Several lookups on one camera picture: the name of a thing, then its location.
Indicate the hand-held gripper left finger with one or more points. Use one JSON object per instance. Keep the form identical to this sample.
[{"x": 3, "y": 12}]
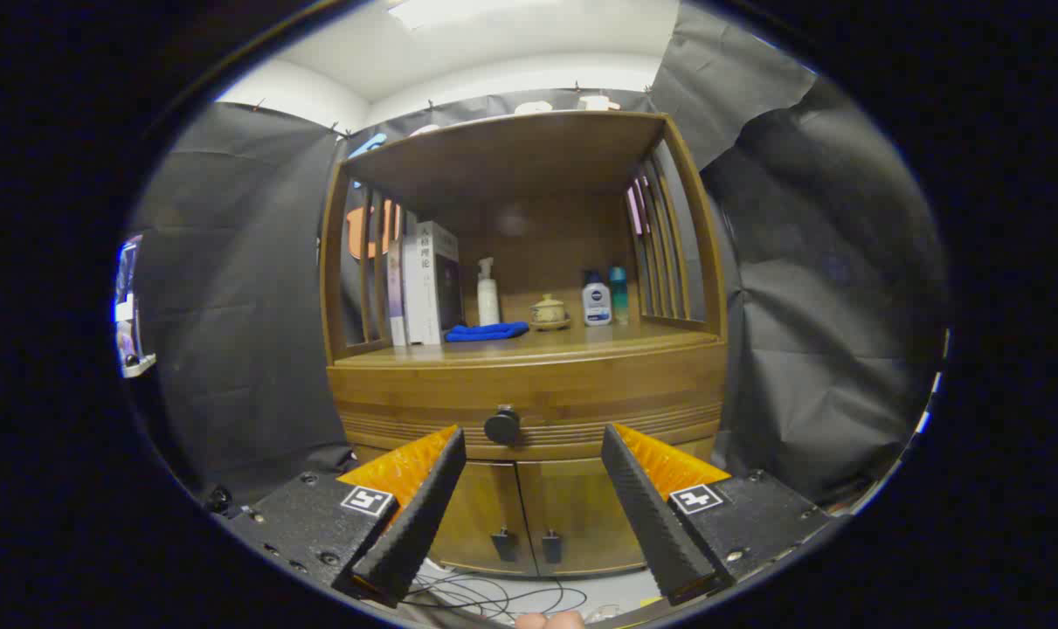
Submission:
[{"x": 424, "y": 515}]

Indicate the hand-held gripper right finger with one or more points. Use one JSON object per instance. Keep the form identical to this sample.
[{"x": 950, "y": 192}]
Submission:
[{"x": 651, "y": 515}]

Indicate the black drawer knob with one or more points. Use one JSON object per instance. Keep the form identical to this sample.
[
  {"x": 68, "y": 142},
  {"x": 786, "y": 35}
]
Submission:
[{"x": 502, "y": 426}]

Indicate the wooden drawer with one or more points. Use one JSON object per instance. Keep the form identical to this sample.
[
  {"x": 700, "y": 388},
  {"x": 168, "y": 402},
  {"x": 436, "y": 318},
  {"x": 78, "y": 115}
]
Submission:
[{"x": 581, "y": 384}]

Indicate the wooden cabinet door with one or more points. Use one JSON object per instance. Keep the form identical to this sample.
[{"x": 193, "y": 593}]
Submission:
[
  {"x": 485, "y": 507},
  {"x": 572, "y": 507}
]

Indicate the wooden countertop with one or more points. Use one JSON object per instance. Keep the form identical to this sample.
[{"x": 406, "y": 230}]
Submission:
[{"x": 581, "y": 339}]

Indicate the wooden cabinet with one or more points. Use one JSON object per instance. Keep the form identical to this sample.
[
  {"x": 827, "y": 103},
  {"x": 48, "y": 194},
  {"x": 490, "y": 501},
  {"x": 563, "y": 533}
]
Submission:
[{"x": 537, "y": 157}]

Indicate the blue cloth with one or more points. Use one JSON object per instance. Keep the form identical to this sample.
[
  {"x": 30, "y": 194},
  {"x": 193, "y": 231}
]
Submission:
[{"x": 485, "y": 332}]

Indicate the small black device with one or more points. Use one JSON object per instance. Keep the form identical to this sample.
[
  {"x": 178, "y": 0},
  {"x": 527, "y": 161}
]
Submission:
[{"x": 219, "y": 500}]

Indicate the white lotion bottle blue cap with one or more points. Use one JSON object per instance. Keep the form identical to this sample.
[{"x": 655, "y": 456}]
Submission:
[{"x": 597, "y": 306}]

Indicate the white pump bottle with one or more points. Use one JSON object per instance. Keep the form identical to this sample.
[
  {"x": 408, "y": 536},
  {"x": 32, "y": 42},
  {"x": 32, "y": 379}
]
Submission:
[{"x": 488, "y": 306}]

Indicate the purple spine book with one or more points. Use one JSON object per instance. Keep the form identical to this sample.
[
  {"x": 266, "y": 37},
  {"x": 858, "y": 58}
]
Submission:
[{"x": 396, "y": 297}]

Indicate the cream saucer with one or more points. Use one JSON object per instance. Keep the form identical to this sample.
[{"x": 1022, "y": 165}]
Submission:
[{"x": 537, "y": 325}]

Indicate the teal bottle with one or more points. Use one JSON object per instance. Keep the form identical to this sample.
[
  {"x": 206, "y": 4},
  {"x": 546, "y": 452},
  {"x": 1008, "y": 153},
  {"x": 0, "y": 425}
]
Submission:
[{"x": 620, "y": 293}]

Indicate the white book with dark cover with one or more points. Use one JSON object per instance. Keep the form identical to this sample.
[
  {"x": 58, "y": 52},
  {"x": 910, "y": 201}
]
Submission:
[{"x": 419, "y": 288}]

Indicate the cream lidded tea cup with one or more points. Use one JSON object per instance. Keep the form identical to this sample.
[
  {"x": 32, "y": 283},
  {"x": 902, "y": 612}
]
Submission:
[{"x": 549, "y": 310}]

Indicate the ceiling light panel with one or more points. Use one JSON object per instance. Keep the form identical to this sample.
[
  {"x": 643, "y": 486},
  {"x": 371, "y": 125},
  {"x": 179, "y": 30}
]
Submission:
[{"x": 459, "y": 10}]

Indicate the white wall shelf with items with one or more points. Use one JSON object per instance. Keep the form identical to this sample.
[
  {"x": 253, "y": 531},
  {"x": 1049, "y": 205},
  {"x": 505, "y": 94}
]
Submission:
[{"x": 135, "y": 362}]

